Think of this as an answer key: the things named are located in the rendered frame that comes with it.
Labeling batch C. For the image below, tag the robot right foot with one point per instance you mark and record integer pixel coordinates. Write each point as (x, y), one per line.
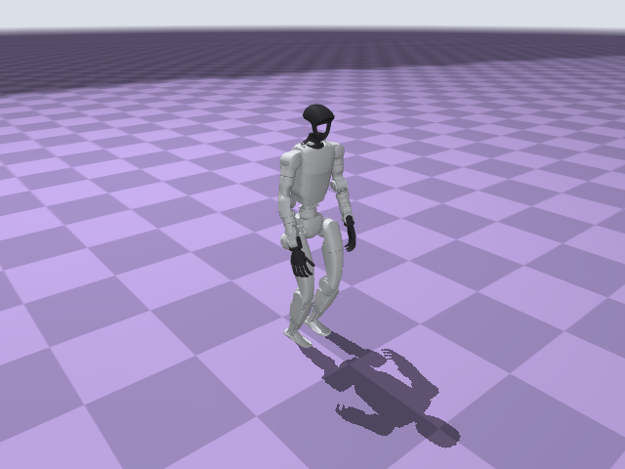
(298, 338)

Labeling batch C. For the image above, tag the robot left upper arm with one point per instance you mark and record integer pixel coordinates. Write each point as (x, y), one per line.
(338, 182)

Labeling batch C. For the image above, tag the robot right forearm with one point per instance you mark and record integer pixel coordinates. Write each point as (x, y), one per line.
(289, 220)

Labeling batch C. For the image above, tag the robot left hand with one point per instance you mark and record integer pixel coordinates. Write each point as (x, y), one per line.
(351, 233)

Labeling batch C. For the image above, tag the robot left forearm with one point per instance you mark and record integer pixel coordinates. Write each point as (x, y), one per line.
(344, 204)

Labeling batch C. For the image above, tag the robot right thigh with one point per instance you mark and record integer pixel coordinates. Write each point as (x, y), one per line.
(306, 284)

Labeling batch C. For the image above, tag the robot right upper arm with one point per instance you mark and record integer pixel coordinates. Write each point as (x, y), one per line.
(289, 163)

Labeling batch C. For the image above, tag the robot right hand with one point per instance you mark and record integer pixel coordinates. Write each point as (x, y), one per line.
(298, 258)

